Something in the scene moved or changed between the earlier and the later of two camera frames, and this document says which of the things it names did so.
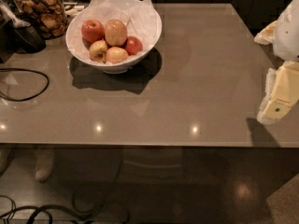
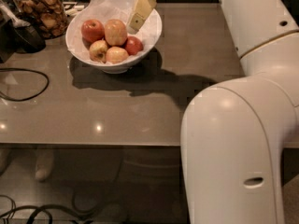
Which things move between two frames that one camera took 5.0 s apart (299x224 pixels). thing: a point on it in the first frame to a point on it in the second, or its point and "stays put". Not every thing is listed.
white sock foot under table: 44,163 stays put
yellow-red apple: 115,32 stays put
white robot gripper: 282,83 to 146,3
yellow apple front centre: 116,55 stays put
